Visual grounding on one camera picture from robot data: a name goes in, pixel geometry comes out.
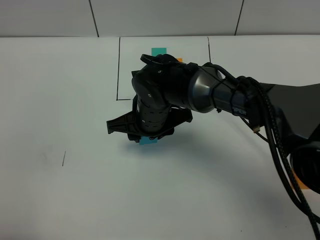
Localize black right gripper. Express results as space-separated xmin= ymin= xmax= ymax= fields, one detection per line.
xmin=127 ymin=96 xmax=175 ymax=143

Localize blue block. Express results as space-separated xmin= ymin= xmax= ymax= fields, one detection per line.
xmin=139 ymin=136 xmax=158 ymax=145

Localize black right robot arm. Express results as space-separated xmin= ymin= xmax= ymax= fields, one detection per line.
xmin=131 ymin=54 xmax=320 ymax=192

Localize green template block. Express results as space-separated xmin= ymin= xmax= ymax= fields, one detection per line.
xmin=151 ymin=47 xmax=167 ymax=57

